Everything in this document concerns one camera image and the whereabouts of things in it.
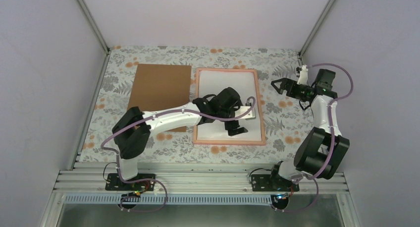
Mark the aluminium corner post left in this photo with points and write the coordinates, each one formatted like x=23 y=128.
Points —
x=93 y=25

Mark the grey slotted cable duct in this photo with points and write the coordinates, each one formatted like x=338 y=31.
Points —
x=172 y=199

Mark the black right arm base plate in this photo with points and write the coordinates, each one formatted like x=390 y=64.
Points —
x=269 y=183

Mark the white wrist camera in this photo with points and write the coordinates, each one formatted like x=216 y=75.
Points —
x=245 y=112
x=302 y=74

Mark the pink wooden picture frame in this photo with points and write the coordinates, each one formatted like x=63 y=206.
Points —
x=229 y=106

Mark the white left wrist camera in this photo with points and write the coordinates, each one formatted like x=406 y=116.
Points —
x=245 y=112

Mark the aluminium corner post right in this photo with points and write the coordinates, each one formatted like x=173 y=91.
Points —
x=319 y=22

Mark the aluminium corner post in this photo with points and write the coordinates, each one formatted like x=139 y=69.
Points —
x=93 y=25
x=319 y=22

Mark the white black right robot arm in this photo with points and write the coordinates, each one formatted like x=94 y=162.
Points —
x=324 y=148

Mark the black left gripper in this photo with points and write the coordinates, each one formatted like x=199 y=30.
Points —
x=229 y=127

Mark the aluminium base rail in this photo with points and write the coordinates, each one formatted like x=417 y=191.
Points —
x=176 y=178

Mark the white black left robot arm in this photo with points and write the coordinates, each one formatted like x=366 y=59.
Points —
x=133 y=130

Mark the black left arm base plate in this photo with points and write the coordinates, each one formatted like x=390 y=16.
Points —
x=114 y=183

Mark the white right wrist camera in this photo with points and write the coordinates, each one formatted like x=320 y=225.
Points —
x=302 y=74

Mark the brown cardboard backing board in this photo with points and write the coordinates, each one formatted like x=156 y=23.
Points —
x=158 y=87

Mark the sunset photo print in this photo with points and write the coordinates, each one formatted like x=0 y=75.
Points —
x=226 y=104

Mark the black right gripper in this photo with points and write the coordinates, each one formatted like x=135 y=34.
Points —
x=284 y=86

